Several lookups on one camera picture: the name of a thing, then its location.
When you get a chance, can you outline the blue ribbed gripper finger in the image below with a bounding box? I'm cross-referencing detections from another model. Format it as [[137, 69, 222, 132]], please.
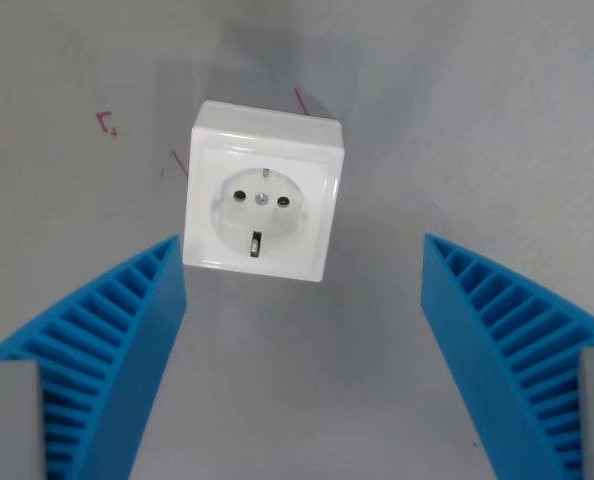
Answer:
[[420, 231, 594, 480], [0, 233, 188, 480]]

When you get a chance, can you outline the white wall socket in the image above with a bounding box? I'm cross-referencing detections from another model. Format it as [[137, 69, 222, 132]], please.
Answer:
[[181, 99, 348, 285]]

